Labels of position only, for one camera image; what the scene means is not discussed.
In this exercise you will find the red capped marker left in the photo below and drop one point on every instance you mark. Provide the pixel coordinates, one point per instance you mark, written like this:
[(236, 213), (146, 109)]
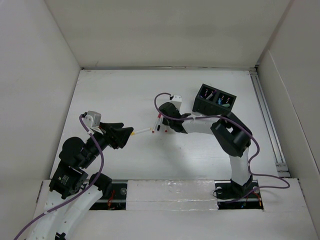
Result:
[(154, 128)]

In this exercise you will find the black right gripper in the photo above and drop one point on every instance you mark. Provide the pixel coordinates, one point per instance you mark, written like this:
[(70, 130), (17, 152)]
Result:
[(165, 121)]

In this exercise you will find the black desk organizer box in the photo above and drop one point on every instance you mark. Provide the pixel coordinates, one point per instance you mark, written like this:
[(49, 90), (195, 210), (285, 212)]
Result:
[(211, 107)]

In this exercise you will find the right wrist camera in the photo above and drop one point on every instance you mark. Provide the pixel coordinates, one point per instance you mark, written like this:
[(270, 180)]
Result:
[(176, 100)]

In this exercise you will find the aluminium rail right side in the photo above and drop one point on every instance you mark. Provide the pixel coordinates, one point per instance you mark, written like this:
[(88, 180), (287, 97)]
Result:
[(279, 159)]

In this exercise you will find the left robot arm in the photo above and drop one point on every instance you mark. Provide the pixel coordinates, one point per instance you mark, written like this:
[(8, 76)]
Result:
[(72, 192)]

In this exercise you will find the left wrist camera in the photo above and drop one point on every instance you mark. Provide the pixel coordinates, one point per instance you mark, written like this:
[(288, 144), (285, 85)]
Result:
[(92, 119)]

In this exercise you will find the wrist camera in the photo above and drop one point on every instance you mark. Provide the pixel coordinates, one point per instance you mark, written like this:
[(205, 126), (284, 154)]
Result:
[(176, 100), (92, 119)]

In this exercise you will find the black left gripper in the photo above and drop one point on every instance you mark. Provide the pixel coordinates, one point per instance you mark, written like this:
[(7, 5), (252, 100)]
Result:
[(114, 132)]

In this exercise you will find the yellow capped white marker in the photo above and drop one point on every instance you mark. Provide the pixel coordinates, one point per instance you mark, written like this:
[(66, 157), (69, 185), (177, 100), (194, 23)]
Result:
[(140, 131)]

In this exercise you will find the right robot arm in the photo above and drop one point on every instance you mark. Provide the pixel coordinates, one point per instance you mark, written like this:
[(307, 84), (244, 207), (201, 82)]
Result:
[(230, 133)]

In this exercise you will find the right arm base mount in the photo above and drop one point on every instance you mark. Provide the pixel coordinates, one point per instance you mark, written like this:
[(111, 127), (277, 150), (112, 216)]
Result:
[(228, 199)]

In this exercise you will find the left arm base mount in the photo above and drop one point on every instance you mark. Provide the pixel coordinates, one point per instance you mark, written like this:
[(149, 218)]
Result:
[(114, 194)]

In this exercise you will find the black capped white marker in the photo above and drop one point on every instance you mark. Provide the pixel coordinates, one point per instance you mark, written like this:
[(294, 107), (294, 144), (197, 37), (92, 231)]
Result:
[(159, 123)]

